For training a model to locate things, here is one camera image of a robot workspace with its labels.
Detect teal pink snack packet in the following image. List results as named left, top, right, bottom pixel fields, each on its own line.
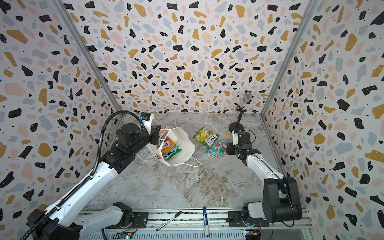
left=206, top=142, right=228, bottom=158

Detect yellow green snack packet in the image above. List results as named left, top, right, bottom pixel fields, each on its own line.
left=193, top=127, right=220, bottom=148

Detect white paper bag red flowers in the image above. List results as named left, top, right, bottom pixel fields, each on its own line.
left=147, top=126, right=201, bottom=168

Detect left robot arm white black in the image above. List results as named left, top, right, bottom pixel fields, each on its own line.
left=22, top=121, right=161, bottom=240

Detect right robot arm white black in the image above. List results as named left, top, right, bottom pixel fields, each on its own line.
left=226, top=132, right=303, bottom=226

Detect small wooden block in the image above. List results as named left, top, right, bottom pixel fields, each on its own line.
left=225, top=131, right=231, bottom=139

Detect microphone on black stand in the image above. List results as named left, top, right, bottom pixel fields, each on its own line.
left=229, top=93, right=252, bottom=134

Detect right circuit board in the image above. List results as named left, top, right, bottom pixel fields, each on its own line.
left=245, top=230, right=261, bottom=240

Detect circuit board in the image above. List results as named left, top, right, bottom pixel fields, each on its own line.
left=113, top=231, right=135, bottom=240
left=245, top=230, right=261, bottom=240

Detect blue white marker pen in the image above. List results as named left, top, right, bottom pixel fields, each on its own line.
left=203, top=207, right=210, bottom=237

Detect left circuit board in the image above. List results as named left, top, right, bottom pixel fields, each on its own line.
left=113, top=231, right=135, bottom=240

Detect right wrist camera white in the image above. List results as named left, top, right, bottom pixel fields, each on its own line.
left=232, top=131, right=239, bottom=145

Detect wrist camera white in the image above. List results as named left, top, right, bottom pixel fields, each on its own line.
left=140, top=112, right=153, bottom=134
left=232, top=131, right=239, bottom=145

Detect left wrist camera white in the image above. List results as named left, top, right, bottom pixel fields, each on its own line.
left=140, top=112, right=153, bottom=134

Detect black corrugated cable conduit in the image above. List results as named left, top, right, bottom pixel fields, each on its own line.
left=19, top=109, right=145, bottom=240

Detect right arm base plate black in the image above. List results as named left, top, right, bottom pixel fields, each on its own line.
left=226, top=210, right=270, bottom=228

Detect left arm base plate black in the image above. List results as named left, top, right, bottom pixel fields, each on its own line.
left=107, top=212, right=149, bottom=230

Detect aluminium mounting rail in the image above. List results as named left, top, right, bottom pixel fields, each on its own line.
left=79, top=208, right=317, bottom=240

